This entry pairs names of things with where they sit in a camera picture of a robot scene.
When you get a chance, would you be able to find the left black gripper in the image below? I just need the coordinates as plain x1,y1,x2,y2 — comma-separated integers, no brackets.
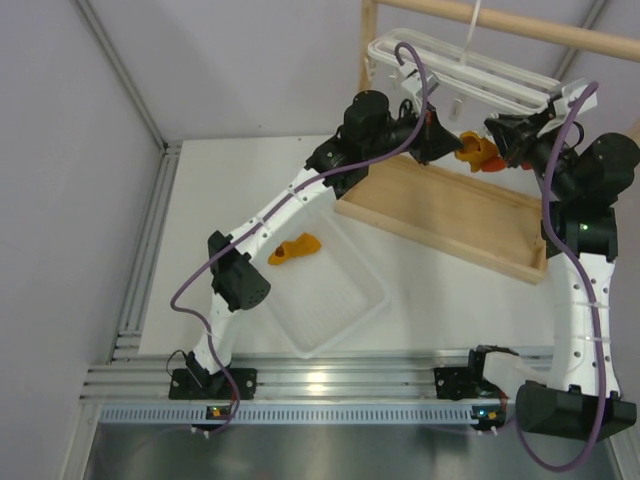
363,99,463,166

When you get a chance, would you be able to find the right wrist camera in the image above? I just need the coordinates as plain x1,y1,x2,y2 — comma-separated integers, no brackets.
548,78,590,118

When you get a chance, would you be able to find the white clip hanger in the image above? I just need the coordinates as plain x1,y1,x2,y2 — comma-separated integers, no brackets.
360,1,560,118

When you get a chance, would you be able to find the wooden hanging rack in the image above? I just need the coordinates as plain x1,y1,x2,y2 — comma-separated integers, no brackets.
335,1,639,284

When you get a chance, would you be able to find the slotted grey cable duct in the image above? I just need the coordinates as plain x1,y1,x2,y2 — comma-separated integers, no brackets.
100,403,489,425

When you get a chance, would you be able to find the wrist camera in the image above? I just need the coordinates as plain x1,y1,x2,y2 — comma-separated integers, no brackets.
399,63,440,103
548,78,590,118

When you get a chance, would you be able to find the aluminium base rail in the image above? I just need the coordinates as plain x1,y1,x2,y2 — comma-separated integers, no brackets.
82,349,566,401

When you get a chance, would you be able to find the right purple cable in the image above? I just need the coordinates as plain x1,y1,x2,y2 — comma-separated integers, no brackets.
429,82,609,472

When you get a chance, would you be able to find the orange sock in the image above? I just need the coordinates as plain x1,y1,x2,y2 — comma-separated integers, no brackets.
481,157,532,173

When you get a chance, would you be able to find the white plastic tray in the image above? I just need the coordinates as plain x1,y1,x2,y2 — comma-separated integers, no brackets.
258,210,391,359

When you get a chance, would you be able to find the aluminium corner frame post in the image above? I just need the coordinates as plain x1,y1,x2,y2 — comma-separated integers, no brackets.
74,0,169,151

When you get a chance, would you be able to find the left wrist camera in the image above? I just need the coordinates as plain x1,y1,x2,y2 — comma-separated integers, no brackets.
399,63,440,103

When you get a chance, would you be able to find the yellow sock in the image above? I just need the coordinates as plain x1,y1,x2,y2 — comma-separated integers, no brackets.
454,131,499,173
268,233,322,266

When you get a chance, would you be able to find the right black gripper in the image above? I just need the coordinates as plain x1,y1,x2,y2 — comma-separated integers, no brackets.
484,107,577,200

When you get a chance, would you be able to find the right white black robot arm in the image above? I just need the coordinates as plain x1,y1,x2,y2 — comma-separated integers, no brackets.
466,130,639,443

